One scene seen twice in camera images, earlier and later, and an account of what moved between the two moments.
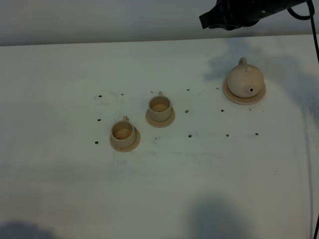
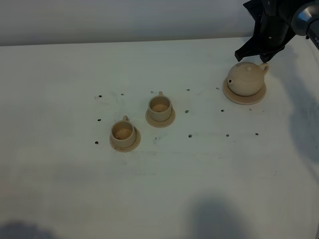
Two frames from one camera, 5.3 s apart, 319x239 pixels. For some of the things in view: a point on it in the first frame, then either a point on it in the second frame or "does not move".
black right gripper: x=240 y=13 → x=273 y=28
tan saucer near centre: x=160 y=124 does not move
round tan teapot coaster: x=241 y=100 does not move
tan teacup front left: x=122 y=133 does not move
